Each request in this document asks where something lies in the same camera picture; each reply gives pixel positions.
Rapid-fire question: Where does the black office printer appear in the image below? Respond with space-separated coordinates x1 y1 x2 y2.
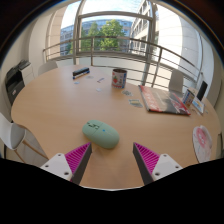
4 59 34 106

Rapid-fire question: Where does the small printed sticker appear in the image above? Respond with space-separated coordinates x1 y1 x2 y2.
121 89 134 97
128 99 144 109

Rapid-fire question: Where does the red and dark magazine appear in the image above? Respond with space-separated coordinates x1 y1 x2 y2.
138 84 192 117

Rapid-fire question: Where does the mint green computer mouse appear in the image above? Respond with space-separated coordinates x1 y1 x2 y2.
82 119 120 150

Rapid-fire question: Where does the curved metal railing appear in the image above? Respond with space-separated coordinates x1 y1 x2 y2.
42 35 205 89

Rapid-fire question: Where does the black speaker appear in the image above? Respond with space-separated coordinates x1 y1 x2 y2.
196 80 209 102

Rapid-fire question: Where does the white chair with wooden legs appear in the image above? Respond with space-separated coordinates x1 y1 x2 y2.
0 112 49 164

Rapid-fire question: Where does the strawberry print tin can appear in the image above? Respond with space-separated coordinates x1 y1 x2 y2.
111 68 128 89

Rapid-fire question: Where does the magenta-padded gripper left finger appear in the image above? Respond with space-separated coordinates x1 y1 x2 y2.
39 142 93 185

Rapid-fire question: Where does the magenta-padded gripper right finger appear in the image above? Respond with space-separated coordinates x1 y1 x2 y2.
132 142 184 186

